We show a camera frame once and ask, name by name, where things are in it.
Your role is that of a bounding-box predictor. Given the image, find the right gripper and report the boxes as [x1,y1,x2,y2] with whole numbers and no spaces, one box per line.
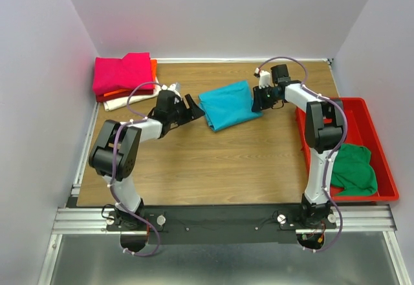
[250,85,279,112]

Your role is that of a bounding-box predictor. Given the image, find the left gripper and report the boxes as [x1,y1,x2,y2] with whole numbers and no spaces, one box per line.
[168,94,206,126]

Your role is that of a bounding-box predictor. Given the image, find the teal t shirt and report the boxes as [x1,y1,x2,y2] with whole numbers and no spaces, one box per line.
[199,81,263,132]

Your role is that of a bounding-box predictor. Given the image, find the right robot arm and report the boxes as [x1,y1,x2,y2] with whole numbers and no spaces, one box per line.
[252,65,347,228]

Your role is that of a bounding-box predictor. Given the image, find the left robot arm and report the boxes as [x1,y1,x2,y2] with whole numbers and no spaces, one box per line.
[89,90,205,231]

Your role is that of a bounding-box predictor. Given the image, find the orange folded t shirt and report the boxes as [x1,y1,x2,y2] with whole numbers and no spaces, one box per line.
[103,59,158,98]

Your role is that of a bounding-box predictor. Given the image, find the pink folded t shirt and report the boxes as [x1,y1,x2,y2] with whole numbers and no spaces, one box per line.
[92,52,155,96]

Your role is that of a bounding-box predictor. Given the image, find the red plastic bin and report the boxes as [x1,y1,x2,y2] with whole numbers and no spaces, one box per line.
[294,96,400,202]

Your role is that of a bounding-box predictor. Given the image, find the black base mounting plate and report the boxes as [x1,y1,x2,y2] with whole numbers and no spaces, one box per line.
[101,204,336,253]

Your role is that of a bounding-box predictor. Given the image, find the green t shirt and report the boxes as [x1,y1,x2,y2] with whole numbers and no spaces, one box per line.
[331,143,378,196]

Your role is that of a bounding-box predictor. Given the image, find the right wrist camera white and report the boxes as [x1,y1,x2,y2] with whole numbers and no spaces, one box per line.
[254,68,272,89]

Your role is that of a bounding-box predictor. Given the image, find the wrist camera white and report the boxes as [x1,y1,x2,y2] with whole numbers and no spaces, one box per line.
[161,82,181,98]
[254,68,272,89]

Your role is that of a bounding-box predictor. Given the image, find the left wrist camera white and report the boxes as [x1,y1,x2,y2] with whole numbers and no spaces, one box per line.
[161,82,181,98]

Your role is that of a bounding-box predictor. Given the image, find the aluminium frame rail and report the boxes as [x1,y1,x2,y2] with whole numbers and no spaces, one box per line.
[41,106,398,284]

